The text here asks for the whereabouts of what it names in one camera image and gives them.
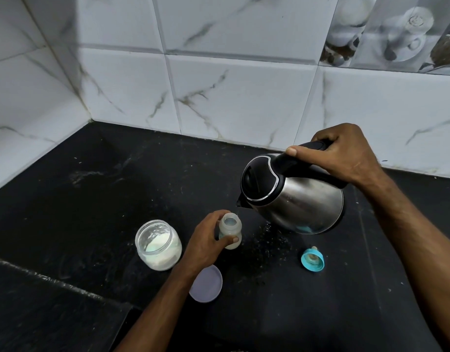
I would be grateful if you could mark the person's left hand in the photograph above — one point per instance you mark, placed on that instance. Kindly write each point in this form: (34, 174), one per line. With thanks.
(203, 245)

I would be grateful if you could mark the person's right hand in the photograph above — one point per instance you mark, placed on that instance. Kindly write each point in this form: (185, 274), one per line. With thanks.
(342, 157)

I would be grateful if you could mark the clear baby bottle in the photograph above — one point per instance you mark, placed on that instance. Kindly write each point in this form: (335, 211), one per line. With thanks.
(230, 227)

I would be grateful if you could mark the white jar lid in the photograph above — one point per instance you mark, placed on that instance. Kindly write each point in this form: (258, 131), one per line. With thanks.
(206, 284)

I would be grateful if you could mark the glass jar of white powder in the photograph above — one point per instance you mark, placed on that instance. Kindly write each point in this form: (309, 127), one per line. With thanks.
(160, 252)

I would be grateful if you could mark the small teal measuring scoop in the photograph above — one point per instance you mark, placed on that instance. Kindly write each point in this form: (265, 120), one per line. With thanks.
(153, 245)

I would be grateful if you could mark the steel electric kettle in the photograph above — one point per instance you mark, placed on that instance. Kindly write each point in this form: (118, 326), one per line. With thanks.
(298, 201)

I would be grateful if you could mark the person's right forearm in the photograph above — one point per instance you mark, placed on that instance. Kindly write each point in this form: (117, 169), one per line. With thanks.
(419, 252)

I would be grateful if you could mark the person's left forearm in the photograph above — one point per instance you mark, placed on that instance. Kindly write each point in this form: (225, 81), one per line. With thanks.
(155, 311)

